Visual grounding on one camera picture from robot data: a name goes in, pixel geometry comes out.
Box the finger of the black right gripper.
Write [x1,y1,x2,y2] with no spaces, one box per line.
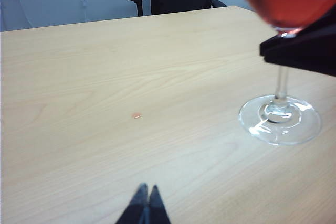
[298,6,336,35]
[259,26,336,78]

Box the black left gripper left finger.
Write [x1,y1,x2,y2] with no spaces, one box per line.
[115,183,148,224]

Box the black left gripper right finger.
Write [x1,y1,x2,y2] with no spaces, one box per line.
[148,184,172,224]

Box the wine glass with red liquid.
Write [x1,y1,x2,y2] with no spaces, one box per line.
[236,0,336,146]

